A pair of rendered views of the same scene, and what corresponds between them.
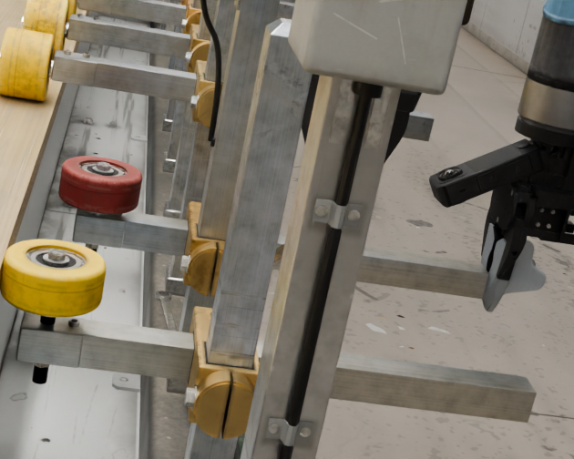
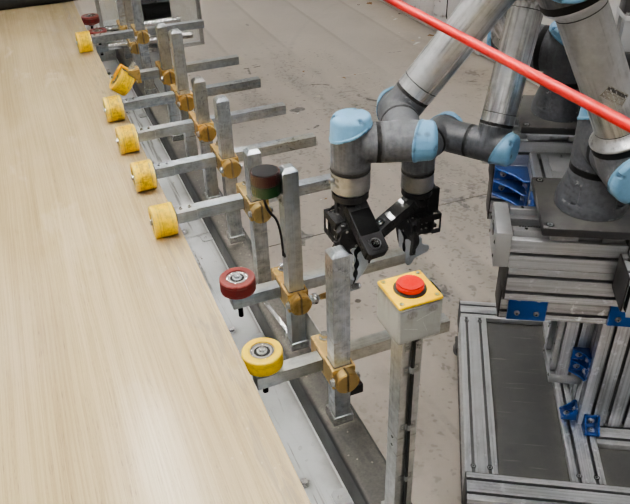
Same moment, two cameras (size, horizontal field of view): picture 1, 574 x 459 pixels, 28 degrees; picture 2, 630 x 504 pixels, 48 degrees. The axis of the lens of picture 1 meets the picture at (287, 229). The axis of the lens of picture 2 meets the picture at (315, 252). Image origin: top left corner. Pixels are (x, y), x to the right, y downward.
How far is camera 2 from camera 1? 0.67 m
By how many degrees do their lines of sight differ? 18
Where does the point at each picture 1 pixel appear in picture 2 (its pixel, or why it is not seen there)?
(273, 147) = (341, 293)
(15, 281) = (253, 368)
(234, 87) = (289, 234)
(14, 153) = (195, 283)
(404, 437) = not seen: hidden behind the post
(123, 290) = not seen: hidden behind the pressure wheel
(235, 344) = (342, 358)
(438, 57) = (436, 325)
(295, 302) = (402, 394)
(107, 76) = (203, 212)
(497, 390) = not seen: hidden behind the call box
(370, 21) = (415, 326)
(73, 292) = (277, 364)
